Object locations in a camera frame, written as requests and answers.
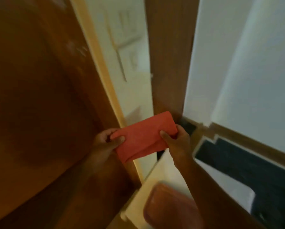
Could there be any wooden skirting board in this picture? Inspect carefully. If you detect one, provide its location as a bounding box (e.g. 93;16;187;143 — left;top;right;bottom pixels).
180;116;285;172

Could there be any brown wooden door frame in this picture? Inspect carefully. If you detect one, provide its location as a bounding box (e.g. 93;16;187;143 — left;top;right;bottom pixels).
144;0;201;122

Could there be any dark blue rug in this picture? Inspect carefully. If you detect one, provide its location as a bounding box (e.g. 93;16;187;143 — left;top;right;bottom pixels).
195;138;285;229

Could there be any brown wooden door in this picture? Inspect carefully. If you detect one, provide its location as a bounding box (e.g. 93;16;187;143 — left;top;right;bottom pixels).
0;0;143;229

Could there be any person's right forearm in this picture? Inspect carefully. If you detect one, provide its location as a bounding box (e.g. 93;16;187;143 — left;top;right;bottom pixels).
174;157;267;229

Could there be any reddish brown plastic tub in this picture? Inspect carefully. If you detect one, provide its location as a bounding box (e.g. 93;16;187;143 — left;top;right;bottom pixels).
143;183;204;229

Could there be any person's left hand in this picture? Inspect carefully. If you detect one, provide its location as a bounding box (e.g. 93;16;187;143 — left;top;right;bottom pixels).
90;128;126;165

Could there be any person's right hand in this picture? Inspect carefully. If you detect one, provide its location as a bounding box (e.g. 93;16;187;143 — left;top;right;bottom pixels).
159;124;193;166

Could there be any red cloth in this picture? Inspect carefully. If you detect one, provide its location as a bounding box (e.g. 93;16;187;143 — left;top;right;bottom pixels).
110;111;178;163

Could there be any person's left forearm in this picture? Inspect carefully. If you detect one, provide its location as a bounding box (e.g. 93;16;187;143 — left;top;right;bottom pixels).
49;155;136;229

